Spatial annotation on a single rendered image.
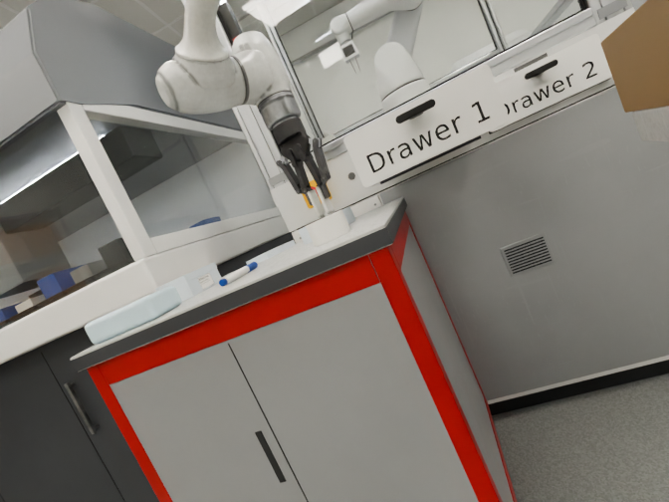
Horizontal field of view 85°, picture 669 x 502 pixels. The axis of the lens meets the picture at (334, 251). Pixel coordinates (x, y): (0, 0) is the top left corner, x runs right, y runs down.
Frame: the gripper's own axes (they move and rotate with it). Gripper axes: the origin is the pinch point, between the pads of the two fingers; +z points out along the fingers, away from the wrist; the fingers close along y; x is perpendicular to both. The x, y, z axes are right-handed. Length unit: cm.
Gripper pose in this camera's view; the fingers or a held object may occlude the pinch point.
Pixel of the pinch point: (321, 201)
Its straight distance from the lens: 89.5
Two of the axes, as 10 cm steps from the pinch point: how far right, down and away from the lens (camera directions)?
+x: -4.5, 3.0, -8.4
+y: -7.9, 3.1, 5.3
